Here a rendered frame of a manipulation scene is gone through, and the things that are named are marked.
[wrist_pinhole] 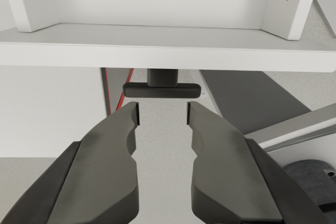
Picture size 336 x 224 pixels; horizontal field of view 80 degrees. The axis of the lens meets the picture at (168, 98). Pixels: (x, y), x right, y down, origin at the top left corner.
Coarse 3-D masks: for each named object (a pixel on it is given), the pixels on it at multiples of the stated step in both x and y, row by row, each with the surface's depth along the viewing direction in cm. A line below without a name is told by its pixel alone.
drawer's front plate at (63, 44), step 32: (0, 32) 17; (32, 32) 18; (64, 32) 18; (96, 32) 19; (128, 32) 19; (160, 32) 20; (192, 32) 21; (224, 32) 21; (256, 32) 22; (0, 64) 15; (32, 64) 15; (64, 64) 15; (96, 64) 16; (128, 64) 16; (160, 64) 16; (192, 64) 16; (224, 64) 16; (256, 64) 16; (288, 64) 16; (320, 64) 16
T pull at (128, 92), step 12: (156, 72) 18; (168, 72) 18; (132, 84) 19; (144, 84) 19; (156, 84) 18; (168, 84) 18; (180, 84) 19; (192, 84) 19; (132, 96) 19; (144, 96) 19; (156, 96) 19; (168, 96) 19; (180, 96) 19; (192, 96) 19
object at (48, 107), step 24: (0, 0) 28; (0, 24) 30; (0, 72) 33; (24, 72) 33; (48, 72) 33; (72, 72) 33; (96, 72) 34; (120, 72) 58; (0, 96) 35; (24, 96) 35; (48, 96) 35; (72, 96) 35; (96, 96) 36; (120, 96) 58; (0, 120) 37; (24, 120) 37; (48, 120) 38; (72, 120) 38; (96, 120) 38; (0, 144) 40; (24, 144) 40; (48, 144) 40
